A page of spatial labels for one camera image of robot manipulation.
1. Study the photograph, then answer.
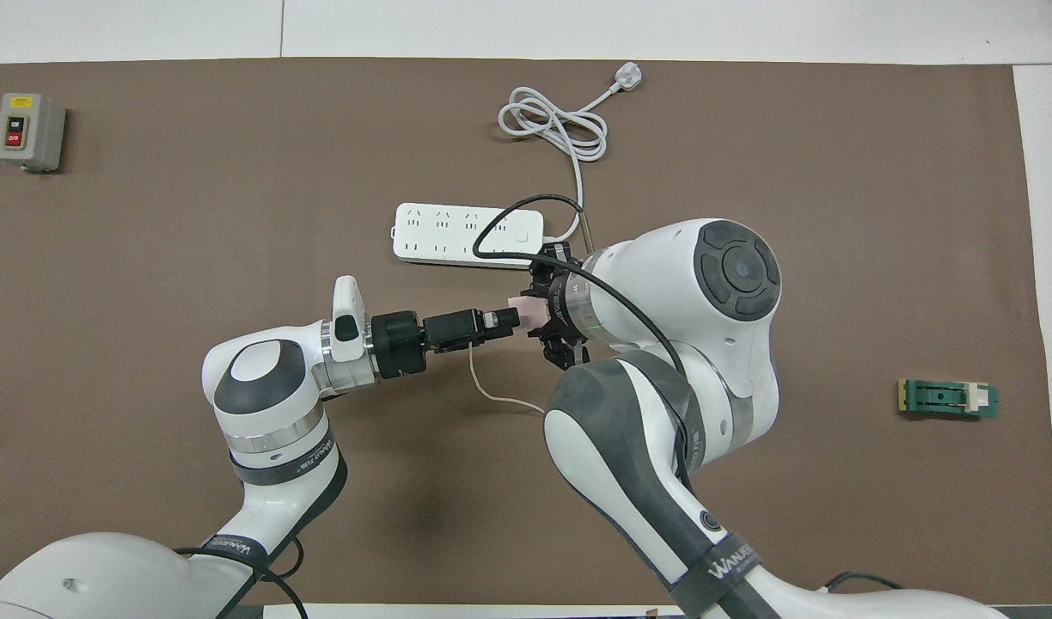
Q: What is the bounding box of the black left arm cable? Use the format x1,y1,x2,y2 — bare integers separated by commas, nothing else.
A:
174,535,309,619

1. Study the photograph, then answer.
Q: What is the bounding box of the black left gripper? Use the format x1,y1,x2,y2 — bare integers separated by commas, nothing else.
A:
370,305,486,381

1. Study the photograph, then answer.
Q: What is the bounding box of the pink charger adapter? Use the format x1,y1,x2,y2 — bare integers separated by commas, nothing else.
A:
507,295,549,333

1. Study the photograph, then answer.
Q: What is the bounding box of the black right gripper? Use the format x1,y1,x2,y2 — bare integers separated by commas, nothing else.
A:
470,243,592,372

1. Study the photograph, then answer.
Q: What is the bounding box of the brown table mat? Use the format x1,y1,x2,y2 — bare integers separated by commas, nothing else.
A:
0,58,1052,606

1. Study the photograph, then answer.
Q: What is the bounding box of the pink charging cable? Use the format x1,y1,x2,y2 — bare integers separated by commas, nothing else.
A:
468,342,548,415

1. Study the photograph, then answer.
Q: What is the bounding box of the white power strip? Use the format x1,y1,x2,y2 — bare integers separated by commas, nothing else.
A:
393,203,545,271

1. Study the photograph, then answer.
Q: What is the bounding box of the green and yellow fixture block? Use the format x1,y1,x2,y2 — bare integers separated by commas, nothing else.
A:
897,378,1000,421

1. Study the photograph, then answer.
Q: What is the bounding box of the white power cord with plug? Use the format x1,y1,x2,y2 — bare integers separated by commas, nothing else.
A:
498,62,645,248

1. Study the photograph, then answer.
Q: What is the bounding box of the grey on-off switch box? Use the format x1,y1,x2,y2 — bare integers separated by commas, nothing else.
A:
0,93,67,173

